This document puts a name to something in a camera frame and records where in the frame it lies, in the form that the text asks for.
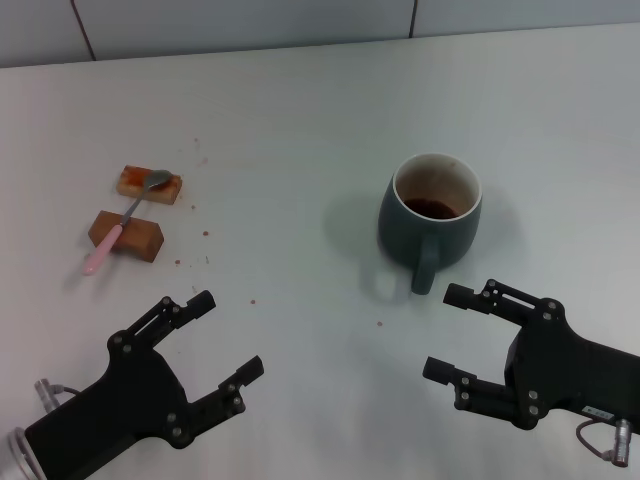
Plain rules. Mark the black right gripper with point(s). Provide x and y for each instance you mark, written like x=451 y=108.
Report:
x=575 y=370

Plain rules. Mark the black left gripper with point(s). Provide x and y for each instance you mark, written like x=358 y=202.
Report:
x=135 y=390

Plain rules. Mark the grey-green ceramic mug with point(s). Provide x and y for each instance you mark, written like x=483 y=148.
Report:
x=400 y=227

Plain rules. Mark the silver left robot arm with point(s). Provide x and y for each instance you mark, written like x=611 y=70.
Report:
x=15 y=457

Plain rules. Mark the dark brown wooden block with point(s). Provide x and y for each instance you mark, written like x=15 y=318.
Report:
x=145 y=241

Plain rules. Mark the light wooden block, red stain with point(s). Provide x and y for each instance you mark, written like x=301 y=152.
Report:
x=128 y=185

